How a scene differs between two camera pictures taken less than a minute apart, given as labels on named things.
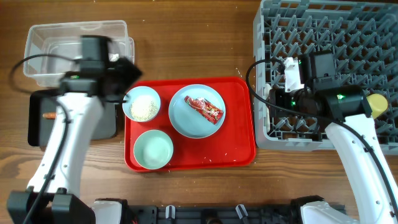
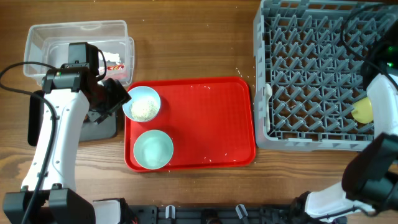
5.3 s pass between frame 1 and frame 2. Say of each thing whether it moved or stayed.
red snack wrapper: moved
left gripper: moved
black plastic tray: stayed
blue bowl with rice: stayed
